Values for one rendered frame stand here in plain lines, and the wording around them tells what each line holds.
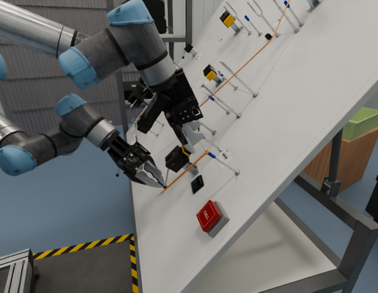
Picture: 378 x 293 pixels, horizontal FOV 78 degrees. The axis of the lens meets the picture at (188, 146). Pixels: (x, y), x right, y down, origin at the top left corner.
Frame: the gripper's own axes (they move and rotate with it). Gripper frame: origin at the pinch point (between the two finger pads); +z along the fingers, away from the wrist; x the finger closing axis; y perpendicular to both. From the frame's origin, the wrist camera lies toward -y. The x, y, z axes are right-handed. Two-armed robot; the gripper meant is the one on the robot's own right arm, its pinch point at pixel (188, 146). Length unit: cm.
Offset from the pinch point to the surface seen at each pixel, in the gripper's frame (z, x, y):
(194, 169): 7.4, -1.2, -1.6
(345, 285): 52, -25, 26
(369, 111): 149, 138, 157
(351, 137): 132, 99, 113
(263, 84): -3.7, 7.6, 25.4
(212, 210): 3.3, -20.1, 1.4
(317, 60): -8.5, -0.7, 35.8
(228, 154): 3.7, -5.3, 9.0
